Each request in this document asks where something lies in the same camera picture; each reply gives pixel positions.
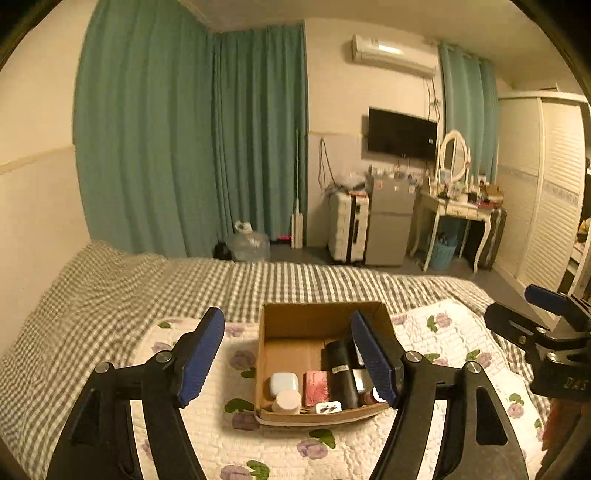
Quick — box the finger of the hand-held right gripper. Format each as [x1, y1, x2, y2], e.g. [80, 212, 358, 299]
[483, 302, 551, 361]
[525, 284, 576, 315]

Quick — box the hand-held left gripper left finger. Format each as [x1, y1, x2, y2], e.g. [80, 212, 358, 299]
[44, 307, 226, 480]

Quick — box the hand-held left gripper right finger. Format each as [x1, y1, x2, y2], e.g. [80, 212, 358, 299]
[349, 309, 530, 480]

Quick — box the black rectangular case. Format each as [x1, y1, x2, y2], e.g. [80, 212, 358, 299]
[342, 335, 374, 393]

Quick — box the black cylindrical bottle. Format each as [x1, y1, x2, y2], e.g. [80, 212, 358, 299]
[321, 340, 360, 411]

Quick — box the pink box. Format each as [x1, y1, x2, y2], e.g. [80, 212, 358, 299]
[303, 370, 330, 408]

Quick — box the white square container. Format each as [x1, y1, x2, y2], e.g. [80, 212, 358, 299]
[269, 371, 297, 396]

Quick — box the cardboard box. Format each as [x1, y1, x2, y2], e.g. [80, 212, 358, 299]
[253, 301, 403, 426]

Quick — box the white cylindrical bottle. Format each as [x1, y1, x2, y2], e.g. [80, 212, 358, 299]
[271, 390, 302, 414]

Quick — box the floral quilted blanket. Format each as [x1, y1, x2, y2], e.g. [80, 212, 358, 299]
[131, 298, 553, 480]

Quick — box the dark suitcase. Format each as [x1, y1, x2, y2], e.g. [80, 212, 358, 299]
[477, 207, 508, 271]

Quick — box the blue plastic basket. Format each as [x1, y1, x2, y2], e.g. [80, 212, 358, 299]
[427, 233, 460, 271]

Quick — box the white louvred wardrobe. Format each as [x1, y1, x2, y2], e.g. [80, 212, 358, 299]
[496, 90, 591, 325]

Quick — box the clear water jug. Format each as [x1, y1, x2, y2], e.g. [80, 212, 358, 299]
[228, 221, 271, 263]

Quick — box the grey checked bed sheet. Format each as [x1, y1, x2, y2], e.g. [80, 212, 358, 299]
[0, 240, 551, 480]

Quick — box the white dressing table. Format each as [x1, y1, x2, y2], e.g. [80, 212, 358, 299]
[409, 191, 495, 273]

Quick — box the white suitcase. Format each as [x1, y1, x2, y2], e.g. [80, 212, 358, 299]
[327, 190, 372, 264]

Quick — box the grey small fridge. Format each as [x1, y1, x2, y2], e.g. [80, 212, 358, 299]
[364, 177, 417, 268]

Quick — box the white folded pole stand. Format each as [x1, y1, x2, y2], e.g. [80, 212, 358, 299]
[291, 128, 307, 249]

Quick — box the white oval vanity mirror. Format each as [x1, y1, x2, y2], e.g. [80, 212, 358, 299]
[437, 130, 472, 184]

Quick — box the clear plastic bag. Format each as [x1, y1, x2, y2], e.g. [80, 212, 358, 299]
[334, 171, 370, 193]

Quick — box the light teal window curtain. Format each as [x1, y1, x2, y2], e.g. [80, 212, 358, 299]
[438, 42, 500, 186]

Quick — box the white air conditioner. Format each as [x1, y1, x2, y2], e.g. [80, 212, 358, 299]
[350, 34, 437, 77]

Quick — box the black wall cable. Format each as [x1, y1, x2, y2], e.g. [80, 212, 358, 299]
[318, 138, 336, 186]

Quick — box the black wall television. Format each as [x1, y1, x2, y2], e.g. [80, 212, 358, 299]
[368, 106, 439, 162]

